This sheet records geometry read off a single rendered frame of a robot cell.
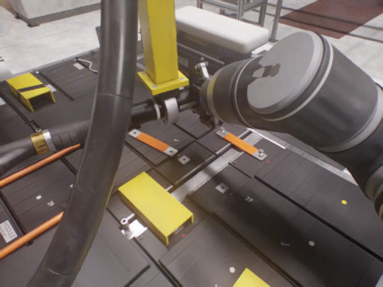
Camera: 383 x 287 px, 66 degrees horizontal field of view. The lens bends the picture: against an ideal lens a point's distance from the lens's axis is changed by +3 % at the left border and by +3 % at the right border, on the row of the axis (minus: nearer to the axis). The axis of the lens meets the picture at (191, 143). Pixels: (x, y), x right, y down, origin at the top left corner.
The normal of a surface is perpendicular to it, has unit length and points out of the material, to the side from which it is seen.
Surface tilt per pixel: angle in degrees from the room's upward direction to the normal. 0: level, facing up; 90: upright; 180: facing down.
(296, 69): 51
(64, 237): 46
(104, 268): 0
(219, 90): 73
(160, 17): 90
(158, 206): 0
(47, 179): 0
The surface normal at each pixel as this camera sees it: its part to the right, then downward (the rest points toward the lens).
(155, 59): 0.48, 0.58
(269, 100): -0.84, -0.30
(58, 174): -0.02, -0.74
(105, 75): -0.24, -0.06
